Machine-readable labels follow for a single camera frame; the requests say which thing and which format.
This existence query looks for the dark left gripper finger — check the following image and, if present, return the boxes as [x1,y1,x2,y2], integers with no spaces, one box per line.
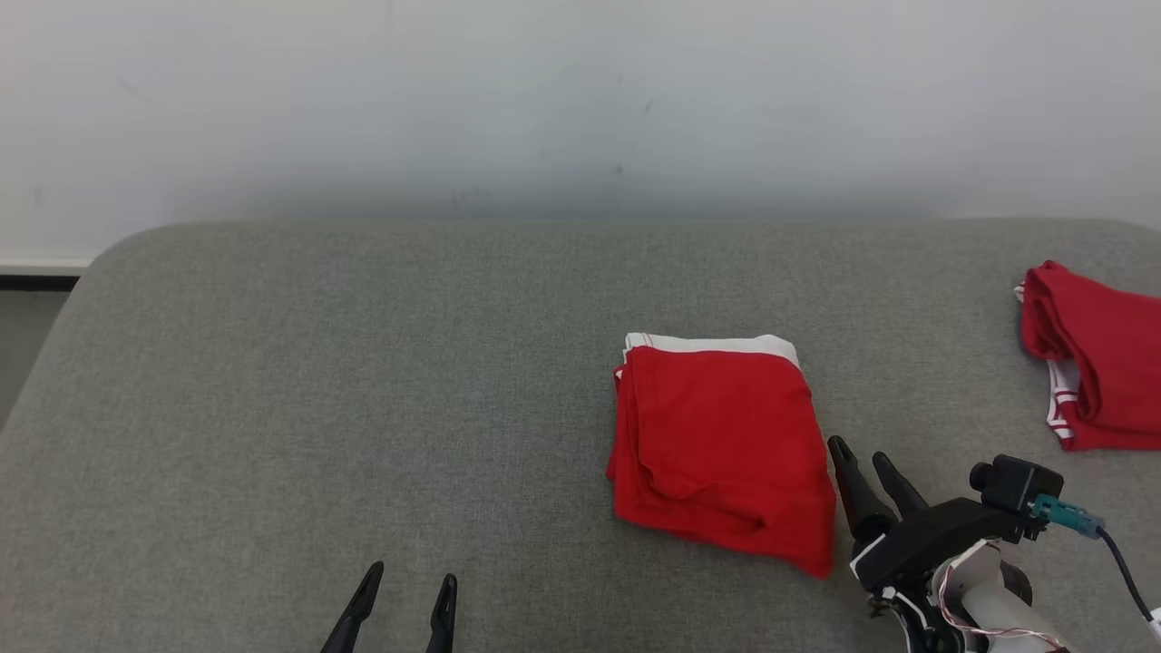
[424,573,459,653]
[319,560,385,653]

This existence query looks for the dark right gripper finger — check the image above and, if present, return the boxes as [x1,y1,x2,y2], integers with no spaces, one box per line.
[827,435,899,545]
[873,451,931,520]

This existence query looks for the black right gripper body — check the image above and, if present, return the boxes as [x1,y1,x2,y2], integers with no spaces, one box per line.
[850,499,1030,595]

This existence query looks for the red shorts white stripe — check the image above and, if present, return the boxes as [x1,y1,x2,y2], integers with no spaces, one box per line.
[606,332,837,580]

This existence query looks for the red jersey white sleeves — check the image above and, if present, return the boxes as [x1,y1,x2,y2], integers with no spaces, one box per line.
[1013,260,1161,453]

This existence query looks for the black baseboard strip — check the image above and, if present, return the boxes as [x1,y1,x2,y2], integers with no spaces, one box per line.
[0,272,83,293]

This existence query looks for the right teal plug camera cable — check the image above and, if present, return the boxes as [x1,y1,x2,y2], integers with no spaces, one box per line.
[1029,494,1161,629]

